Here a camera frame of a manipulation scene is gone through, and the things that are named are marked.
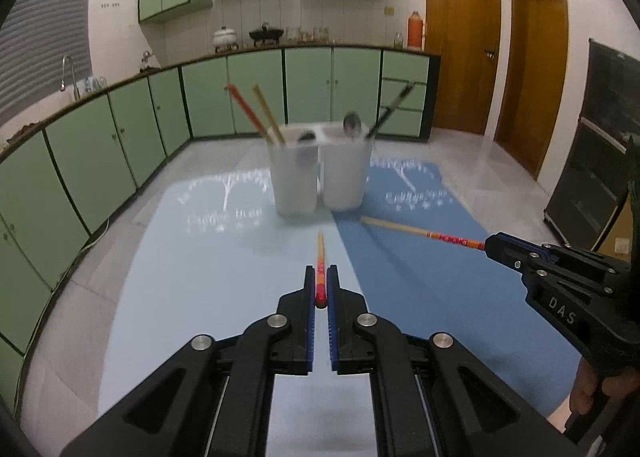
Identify orange thermos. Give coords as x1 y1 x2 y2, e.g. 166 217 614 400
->
406 11 427 50

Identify grey window blind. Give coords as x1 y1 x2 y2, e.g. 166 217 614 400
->
0 0 96 125

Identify metal sink faucet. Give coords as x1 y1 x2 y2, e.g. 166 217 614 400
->
60 54 82 100

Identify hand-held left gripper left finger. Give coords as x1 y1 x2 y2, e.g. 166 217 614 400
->
60 264 317 457

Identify cardboard box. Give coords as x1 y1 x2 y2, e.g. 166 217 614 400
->
597 197 633 255

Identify white lidded pot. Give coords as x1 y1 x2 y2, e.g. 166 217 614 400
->
212 26 238 54

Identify green lower kitchen cabinets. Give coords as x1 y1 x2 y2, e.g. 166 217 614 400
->
0 44 442 388

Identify black glass-front cabinet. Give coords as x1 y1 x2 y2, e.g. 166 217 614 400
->
544 38 640 250

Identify light blue printed mat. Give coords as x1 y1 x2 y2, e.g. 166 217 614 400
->
97 164 381 457

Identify dark blue printed mat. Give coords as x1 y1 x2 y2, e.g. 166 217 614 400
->
332 160 583 418

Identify row of glass jars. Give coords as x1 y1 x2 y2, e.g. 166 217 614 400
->
286 26 335 44

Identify red orange flowered chopstick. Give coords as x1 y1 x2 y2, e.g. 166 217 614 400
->
314 231 329 309
360 216 487 251

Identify black wok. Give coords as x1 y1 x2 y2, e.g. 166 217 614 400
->
249 23 285 47

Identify translucent white plastic container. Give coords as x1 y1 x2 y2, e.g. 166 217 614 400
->
317 121 373 212
267 124 323 217

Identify person's right hand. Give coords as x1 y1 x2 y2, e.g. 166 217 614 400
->
570 361 608 416

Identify plain wooden door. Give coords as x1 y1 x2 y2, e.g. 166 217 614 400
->
494 0 571 180

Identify red striped bamboo chopstick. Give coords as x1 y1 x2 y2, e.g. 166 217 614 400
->
226 84 274 144

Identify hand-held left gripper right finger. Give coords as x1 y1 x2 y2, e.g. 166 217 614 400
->
327 264 583 457

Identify plain bamboo chopstick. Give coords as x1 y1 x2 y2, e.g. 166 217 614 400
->
251 84 287 144

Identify black chopstick silver band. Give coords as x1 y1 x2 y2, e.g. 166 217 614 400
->
367 87 412 140
369 84 415 139

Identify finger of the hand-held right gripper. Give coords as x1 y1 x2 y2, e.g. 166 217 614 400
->
484 234 543 274
495 233 616 278

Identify wooden door with handle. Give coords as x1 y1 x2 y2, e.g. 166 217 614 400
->
424 0 502 135

